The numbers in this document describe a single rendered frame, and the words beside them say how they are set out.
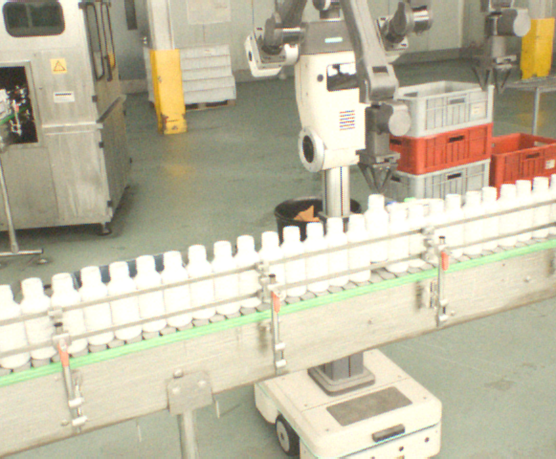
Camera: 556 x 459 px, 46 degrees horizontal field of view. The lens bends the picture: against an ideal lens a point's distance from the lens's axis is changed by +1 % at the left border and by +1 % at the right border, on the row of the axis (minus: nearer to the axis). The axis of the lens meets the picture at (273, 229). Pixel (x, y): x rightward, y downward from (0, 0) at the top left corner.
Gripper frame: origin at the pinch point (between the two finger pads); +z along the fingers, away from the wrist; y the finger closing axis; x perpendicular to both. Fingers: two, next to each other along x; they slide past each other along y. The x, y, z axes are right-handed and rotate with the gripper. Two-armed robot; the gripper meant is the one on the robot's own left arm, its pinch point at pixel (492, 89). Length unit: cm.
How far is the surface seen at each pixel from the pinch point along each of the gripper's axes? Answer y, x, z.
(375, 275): -16, 48, 40
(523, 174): 171, -180, 91
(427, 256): -20, 36, 35
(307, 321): -20, 70, 45
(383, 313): -20, 49, 48
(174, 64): 728, -108, 45
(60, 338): -26, 126, 31
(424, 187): 158, -93, 81
